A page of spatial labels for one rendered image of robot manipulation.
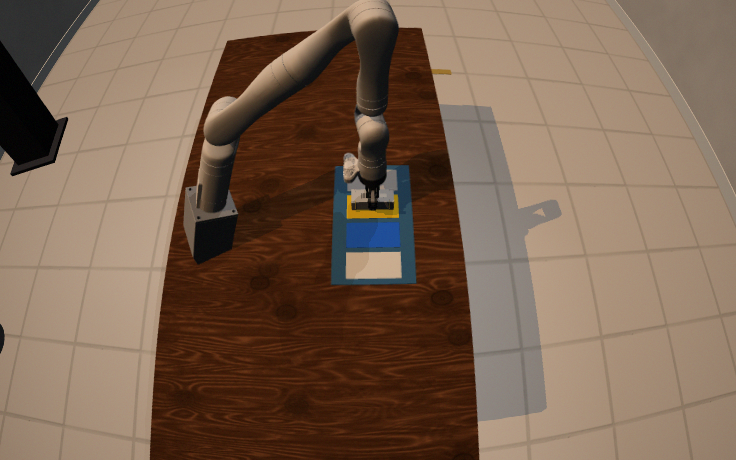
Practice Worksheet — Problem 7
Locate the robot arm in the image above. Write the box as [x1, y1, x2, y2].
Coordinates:
[196, 0, 399, 213]

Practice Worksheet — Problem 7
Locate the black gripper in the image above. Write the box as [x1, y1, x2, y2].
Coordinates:
[358, 174, 386, 211]

